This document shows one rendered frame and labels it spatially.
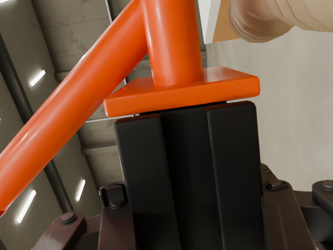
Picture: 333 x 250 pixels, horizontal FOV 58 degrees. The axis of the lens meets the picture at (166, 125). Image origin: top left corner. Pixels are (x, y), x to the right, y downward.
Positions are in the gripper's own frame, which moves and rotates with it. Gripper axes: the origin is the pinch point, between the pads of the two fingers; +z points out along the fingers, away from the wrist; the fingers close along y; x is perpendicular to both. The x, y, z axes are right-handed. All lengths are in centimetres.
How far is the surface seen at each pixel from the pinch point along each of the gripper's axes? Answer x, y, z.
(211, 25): 20, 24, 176
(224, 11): 25, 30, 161
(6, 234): -389, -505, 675
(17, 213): -364, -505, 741
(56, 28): 167, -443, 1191
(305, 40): 0, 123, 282
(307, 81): -38, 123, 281
